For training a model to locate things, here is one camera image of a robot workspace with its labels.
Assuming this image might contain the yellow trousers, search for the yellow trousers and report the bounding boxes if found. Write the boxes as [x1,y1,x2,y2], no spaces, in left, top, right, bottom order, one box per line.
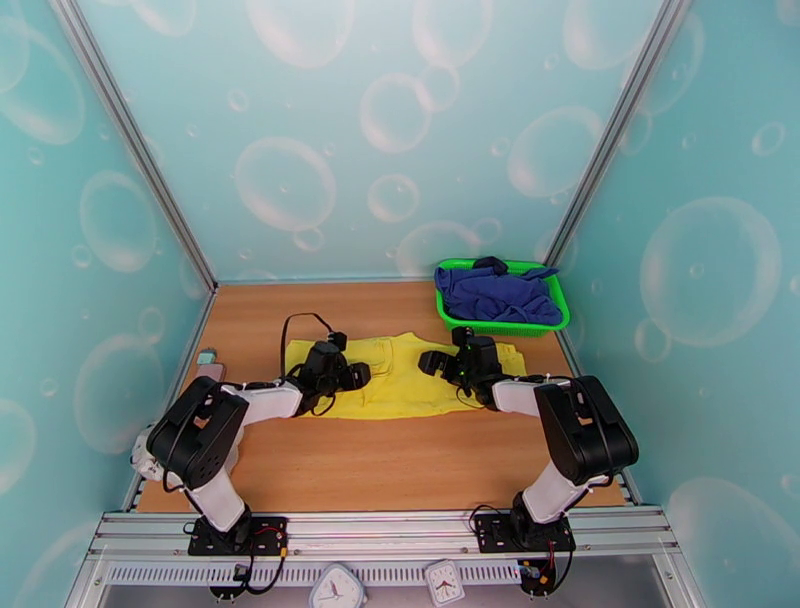
[284,331,529,421]

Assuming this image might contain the green plastic basket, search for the green plastic basket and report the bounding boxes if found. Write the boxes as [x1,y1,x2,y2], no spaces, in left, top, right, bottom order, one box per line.
[434,259,572,341]

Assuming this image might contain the blue trousers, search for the blue trousers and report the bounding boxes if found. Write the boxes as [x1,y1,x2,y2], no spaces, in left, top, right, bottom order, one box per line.
[434,256,564,326]

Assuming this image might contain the white crumpled cloth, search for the white crumpled cloth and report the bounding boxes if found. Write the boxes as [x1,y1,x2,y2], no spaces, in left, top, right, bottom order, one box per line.
[129,421,167,483]

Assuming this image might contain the white rounded clock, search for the white rounded clock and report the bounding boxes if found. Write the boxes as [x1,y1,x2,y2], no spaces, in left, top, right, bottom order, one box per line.
[310,563,369,608]

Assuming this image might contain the white square clock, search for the white square clock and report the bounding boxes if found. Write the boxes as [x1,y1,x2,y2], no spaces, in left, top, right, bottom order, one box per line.
[424,559,467,606]

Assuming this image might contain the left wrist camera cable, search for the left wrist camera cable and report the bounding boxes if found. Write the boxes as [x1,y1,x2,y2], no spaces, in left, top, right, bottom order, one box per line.
[279,312,339,384]

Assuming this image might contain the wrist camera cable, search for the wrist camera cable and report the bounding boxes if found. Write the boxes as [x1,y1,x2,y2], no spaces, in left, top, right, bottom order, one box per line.
[279,312,339,384]
[499,371,573,401]

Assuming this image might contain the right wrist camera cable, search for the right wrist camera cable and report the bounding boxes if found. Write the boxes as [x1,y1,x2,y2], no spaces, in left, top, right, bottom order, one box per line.
[499,371,573,401]

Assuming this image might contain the aluminium frame rail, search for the aluminium frame rail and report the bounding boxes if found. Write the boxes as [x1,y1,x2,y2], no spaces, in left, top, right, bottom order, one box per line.
[87,507,679,564]

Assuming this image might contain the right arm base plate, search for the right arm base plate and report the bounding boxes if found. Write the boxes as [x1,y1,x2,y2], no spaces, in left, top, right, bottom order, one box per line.
[473,513,576,554]

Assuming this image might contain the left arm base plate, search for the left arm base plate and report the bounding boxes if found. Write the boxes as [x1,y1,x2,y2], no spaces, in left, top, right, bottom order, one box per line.
[187,515,290,558]

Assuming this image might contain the black red power wires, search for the black red power wires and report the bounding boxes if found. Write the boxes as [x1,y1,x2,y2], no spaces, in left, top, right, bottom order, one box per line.
[518,540,579,595]
[234,527,290,596]

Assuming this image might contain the white slotted cable duct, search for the white slotted cable duct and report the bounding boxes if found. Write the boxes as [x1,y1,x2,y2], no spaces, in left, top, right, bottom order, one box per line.
[102,561,526,588]

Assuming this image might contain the aluminium frame post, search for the aluminium frame post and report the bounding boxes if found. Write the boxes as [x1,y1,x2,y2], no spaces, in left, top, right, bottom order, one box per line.
[541,0,695,286]
[48,0,218,294]

